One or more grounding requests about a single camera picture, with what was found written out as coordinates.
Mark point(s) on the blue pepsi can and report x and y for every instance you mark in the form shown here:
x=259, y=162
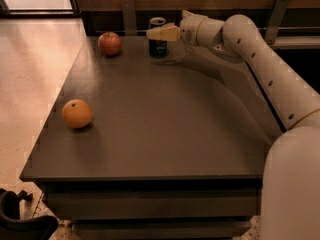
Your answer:
x=157, y=49

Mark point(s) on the orange fruit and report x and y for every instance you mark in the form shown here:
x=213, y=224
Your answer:
x=77, y=114

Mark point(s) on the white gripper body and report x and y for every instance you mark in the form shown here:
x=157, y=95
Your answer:
x=188, y=29

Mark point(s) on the grey drawer cabinet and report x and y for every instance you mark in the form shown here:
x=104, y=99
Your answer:
x=175, y=150

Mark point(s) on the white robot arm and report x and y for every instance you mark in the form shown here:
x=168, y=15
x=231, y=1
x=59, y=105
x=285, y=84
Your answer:
x=290, y=205

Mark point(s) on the metal bracket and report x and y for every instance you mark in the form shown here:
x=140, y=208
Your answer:
x=275, y=18
x=129, y=17

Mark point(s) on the right metal bracket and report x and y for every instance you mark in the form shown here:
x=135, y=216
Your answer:
x=275, y=18

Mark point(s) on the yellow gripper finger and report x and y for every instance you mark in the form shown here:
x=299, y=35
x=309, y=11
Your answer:
x=167, y=32

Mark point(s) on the red apple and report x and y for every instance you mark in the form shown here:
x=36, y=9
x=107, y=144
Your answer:
x=109, y=43

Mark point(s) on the left metal bracket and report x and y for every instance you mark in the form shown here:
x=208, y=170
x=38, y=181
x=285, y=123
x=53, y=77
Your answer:
x=129, y=17

